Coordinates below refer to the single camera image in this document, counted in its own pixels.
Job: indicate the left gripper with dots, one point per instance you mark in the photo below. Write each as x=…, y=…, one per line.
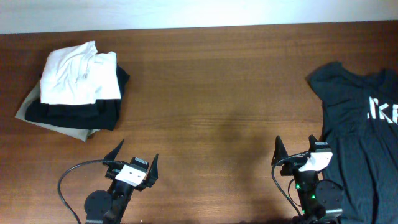
x=149, y=178

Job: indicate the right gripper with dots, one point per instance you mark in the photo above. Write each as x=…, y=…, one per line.
x=293, y=165

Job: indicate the dark green Nike t-shirt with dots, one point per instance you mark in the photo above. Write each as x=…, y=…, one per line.
x=360, y=125

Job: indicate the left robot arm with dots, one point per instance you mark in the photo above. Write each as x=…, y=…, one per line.
x=108, y=206

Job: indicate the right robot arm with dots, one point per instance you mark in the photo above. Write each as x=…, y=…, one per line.
x=319, y=200

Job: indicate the folded black garment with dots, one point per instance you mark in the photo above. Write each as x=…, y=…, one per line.
x=103, y=114

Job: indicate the folded beige garment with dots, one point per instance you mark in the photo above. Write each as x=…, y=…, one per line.
x=81, y=134

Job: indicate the folded white t-shirt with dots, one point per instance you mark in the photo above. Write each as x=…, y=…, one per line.
x=79, y=75

